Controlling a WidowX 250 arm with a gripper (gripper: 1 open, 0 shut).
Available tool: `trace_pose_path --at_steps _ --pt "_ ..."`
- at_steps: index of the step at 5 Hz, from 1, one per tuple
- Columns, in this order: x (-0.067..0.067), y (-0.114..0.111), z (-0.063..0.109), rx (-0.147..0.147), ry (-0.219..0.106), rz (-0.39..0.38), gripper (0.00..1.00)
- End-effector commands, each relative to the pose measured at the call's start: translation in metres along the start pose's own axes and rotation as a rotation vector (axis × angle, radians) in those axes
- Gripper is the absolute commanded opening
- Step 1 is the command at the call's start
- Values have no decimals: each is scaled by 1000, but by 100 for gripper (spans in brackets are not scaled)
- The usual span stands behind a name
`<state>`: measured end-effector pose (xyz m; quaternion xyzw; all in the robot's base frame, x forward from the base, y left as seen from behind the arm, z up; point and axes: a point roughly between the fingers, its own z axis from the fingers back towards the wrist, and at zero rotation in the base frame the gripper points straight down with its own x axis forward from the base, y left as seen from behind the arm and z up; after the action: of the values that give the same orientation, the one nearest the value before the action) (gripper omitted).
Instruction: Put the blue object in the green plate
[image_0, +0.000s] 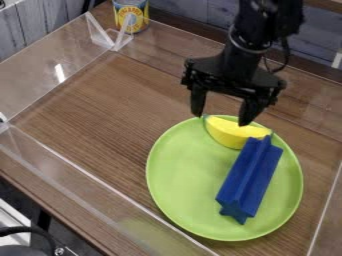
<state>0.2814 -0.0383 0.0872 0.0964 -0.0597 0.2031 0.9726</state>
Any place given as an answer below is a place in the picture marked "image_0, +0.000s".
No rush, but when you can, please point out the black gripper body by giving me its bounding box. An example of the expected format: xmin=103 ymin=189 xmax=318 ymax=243
xmin=182 ymin=56 xmax=287 ymax=104

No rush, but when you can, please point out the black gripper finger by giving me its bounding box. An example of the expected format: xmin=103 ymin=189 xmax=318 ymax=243
xmin=238 ymin=97 xmax=267 ymax=126
xmin=191 ymin=84 xmax=207 ymax=117

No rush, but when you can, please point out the blue star-shaped block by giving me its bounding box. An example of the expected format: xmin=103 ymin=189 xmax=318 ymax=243
xmin=215 ymin=136 xmax=283 ymax=225

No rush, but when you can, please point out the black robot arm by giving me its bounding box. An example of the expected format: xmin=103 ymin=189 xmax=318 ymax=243
xmin=180 ymin=0 xmax=304 ymax=126

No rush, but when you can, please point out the green plate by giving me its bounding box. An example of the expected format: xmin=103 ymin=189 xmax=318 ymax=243
xmin=145 ymin=118 xmax=304 ymax=242

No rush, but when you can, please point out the yellow banana-shaped sponge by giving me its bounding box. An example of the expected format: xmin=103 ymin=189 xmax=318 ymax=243
xmin=203 ymin=115 xmax=272 ymax=149

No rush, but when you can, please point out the black metal equipment corner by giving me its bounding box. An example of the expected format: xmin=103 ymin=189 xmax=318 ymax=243
xmin=55 ymin=246 xmax=79 ymax=256

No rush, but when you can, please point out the clear acrylic enclosure wall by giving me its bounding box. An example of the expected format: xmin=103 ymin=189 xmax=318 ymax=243
xmin=0 ymin=5 xmax=342 ymax=256

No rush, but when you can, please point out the black cable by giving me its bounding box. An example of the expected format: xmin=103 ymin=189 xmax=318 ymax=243
xmin=0 ymin=226 xmax=57 ymax=256

